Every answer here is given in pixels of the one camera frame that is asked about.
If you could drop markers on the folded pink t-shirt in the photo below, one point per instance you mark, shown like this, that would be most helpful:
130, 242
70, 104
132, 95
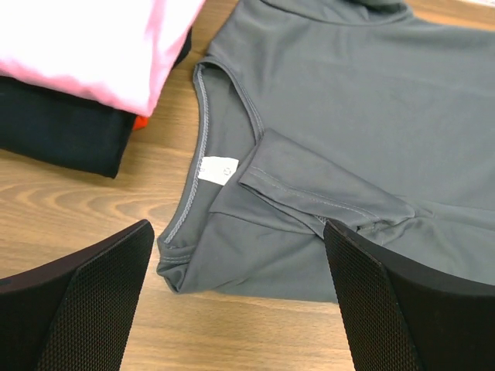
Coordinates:
118, 53

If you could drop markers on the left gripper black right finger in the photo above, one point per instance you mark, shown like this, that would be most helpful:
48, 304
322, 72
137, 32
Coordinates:
399, 314

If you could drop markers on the dark grey t-shirt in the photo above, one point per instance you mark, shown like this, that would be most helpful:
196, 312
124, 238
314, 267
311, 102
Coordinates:
355, 111

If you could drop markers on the folded black t-shirt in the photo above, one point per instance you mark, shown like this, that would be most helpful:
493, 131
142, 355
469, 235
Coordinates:
63, 130

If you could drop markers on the orange item under stack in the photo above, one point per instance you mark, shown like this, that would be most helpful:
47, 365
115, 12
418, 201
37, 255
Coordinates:
140, 123

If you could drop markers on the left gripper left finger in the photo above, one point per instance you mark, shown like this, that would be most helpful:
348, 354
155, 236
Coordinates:
76, 312

